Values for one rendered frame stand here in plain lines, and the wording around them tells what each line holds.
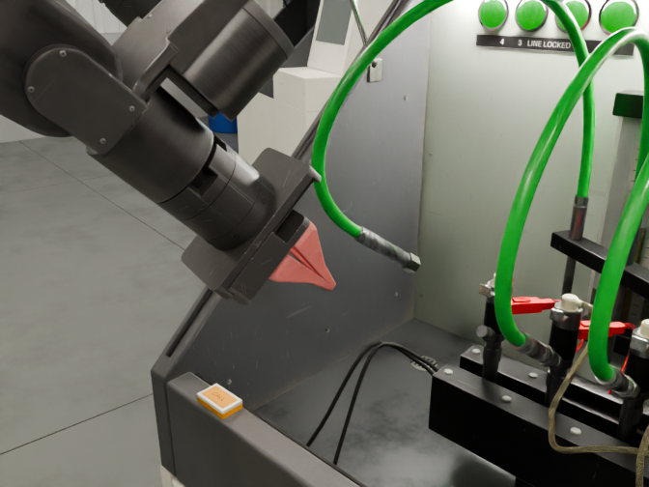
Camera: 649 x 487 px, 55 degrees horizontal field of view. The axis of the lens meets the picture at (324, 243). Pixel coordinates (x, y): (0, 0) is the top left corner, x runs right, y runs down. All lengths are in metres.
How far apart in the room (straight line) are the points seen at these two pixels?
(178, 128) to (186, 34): 0.05
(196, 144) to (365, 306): 0.74
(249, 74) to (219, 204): 0.08
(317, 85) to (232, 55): 3.09
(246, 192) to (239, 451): 0.42
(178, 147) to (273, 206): 0.08
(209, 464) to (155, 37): 0.58
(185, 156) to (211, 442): 0.49
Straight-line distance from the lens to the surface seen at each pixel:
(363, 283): 1.05
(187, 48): 0.36
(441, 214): 1.10
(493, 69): 1.01
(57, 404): 2.56
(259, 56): 0.37
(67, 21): 0.32
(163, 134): 0.36
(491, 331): 0.74
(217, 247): 0.42
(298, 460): 0.70
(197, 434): 0.82
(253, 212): 0.39
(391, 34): 0.66
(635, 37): 0.67
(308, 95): 3.43
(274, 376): 0.97
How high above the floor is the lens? 1.41
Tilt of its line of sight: 22 degrees down
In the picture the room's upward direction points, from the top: straight up
